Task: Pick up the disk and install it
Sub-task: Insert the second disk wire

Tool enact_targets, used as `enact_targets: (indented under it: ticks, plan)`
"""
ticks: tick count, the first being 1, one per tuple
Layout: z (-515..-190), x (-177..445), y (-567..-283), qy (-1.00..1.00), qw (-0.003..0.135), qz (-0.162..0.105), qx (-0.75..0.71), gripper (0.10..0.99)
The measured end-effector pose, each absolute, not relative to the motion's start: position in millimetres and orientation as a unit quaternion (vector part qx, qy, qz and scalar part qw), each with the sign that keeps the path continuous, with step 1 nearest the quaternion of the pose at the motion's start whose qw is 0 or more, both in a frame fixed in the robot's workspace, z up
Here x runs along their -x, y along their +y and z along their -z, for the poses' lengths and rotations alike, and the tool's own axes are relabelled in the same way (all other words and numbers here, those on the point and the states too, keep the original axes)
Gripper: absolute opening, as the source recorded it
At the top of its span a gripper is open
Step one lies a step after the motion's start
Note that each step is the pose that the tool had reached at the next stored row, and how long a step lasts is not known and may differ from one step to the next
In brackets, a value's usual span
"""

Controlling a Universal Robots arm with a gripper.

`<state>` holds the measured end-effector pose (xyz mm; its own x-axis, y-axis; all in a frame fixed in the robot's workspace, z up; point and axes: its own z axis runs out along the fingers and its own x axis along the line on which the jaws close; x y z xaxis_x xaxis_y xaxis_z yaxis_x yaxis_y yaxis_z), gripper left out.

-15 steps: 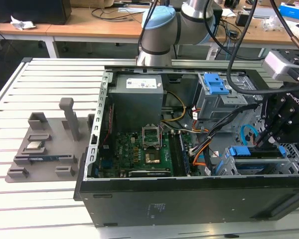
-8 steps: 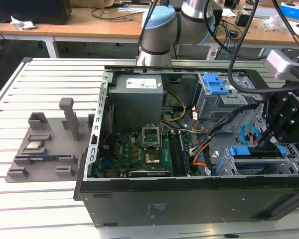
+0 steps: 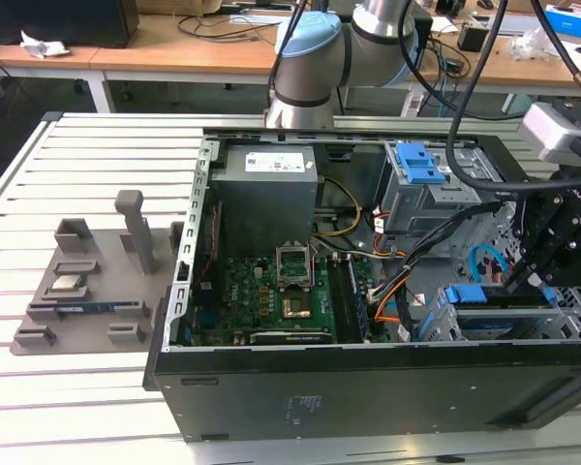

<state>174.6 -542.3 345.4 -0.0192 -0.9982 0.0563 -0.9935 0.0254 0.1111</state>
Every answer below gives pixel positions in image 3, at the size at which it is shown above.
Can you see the clear plastic bags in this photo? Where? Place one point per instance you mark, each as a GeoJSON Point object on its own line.
{"type": "Point", "coordinates": [532, 43]}

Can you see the wooden desk white frame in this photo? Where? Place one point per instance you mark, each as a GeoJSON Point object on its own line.
{"type": "Point", "coordinates": [34, 65]}
{"type": "Point", "coordinates": [174, 53]}

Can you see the green motherboard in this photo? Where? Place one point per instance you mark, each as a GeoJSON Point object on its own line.
{"type": "Point", "coordinates": [252, 290]}

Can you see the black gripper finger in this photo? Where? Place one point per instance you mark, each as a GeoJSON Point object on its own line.
{"type": "Point", "coordinates": [530, 227]}
{"type": "Point", "coordinates": [564, 257]}

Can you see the hard disk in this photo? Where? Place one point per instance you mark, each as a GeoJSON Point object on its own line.
{"type": "Point", "coordinates": [467, 294]}

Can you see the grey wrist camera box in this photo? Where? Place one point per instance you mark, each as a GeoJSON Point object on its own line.
{"type": "Point", "coordinates": [552, 131]}

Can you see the blue cardboard box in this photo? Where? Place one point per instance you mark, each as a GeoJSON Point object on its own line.
{"type": "Point", "coordinates": [573, 19]}

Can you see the RAM stick with blue label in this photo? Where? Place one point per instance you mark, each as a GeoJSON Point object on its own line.
{"type": "Point", "coordinates": [359, 300]}

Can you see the CPU socket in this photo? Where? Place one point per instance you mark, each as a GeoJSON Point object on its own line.
{"type": "Point", "coordinates": [296, 308]}

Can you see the silver CPU chip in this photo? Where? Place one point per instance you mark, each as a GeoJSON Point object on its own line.
{"type": "Point", "coordinates": [68, 285]}

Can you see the blue plastic drive latch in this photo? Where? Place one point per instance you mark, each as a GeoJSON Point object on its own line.
{"type": "Point", "coordinates": [418, 162]}

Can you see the black open PC case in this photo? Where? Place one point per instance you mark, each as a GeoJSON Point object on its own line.
{"type": "Point", "coordinates": [368, 397]}

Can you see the grey metal drive cage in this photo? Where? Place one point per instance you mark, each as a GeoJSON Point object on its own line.
{"type": "Point", "coordinates": [416, 208]}

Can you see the small black desktop computer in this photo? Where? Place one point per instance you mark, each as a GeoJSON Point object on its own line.
{"type": "Point", "coordinates": [423, 29]}

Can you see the black pen holder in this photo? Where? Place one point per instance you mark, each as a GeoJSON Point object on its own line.
{"type": "Point", "coordinates": [472, 39]}

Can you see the black graphics card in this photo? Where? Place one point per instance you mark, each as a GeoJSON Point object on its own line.
{"type": "Point", "coordinates": [290, 337]}

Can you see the grey metal disk bay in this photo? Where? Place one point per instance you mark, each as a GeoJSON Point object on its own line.
{"type": "Point", "coordinates": [513, 314]}

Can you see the grey power supply unit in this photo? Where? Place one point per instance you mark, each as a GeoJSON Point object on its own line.
{"type": "Point", "coordinates": [261, 203]}

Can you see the grey parts rack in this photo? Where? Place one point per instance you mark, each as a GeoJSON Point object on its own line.
{"type": "Point", "coordinates": [101, 290]}

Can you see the large black computer tower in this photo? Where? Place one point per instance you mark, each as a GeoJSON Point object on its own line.
{"type": "Point", "coordinates": [58, 21]}

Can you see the crumpled white paper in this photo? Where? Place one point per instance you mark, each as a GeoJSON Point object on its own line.
{"type": "Point", "coordinates": [43, 46]}

